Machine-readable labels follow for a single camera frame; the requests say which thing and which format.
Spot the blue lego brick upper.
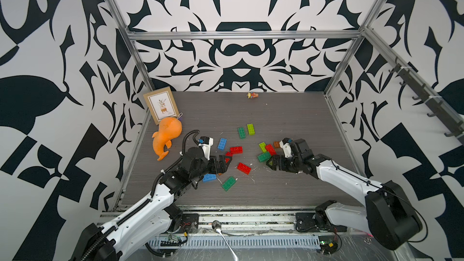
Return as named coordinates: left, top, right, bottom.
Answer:
left=217, top=138, right=227, bottom=151

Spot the pink clip toy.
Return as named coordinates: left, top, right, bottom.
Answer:
left=364, top=235, right=373, bottom=244

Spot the framed plant picture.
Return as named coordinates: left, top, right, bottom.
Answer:
left=143, top=87, right=180, bottom=125

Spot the red lego brick tilted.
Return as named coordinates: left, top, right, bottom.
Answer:
left=224, top=152, right=233, bottom=164

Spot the blue lego brick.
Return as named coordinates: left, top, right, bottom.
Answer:
left=217, top=138, right=227, bottom=151
left=203, top=174, right=217, bottom=182

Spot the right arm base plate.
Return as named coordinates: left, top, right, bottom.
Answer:
left=295, top=212, right=348, bottom=233

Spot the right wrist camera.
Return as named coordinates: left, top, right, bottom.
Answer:
left=279, top=138, right=293, bottom=158

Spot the blue lego brick lower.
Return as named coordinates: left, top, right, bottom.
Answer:
left=203, top=174, right=217, bottom=182

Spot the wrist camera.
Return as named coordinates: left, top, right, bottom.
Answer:
left=198, top=136, right=214, bottom=160
left=279, top=138, right=293, bottom=158

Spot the metal spoon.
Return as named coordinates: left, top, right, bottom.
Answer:
left=211, top=220, right=239, bottom=261

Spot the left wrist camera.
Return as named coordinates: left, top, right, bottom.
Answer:
left=198, top=136, right=214, bottom=160

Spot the orange whale plush toy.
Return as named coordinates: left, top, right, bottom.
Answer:
left=152, top=117, right=182, bottom=161

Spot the dark green lego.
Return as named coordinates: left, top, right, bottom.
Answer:
left=257, top=152, right=272, bottom=163
left=222, top=176, right=237, bottom=192
left=238, top=127, right=247, bottom=139

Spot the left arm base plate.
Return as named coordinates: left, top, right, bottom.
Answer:
left=170, top=213, right=199, bottom=234

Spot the lime lego brick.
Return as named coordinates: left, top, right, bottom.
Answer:
left=259, top=142, right=267, bottom=153
left=247, top=123, right=256, bottom=135

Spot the red lego brick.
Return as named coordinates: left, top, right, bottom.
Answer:
left=265, top=145, right=277, bottom=156
left=230, top=146, right=243, bottom=155
left=224, top=152, right=233, bottom=164
left=237, top=163, right=251, bottom=175

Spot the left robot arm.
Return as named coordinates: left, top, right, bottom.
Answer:
left=71, top=130, right=232, bottom=261

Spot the small toy figure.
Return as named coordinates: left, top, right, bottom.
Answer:
left=247, top=93, right=259, bottom=99

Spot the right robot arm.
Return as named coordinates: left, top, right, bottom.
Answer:
left=266, top=138, right=428, bottom=250

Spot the red lego brick top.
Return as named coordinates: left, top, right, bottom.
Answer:
left=230, top=146, right=243, bottom=155

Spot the wall hook rack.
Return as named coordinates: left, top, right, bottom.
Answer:
left=389, top=57, right=464, bottom=145

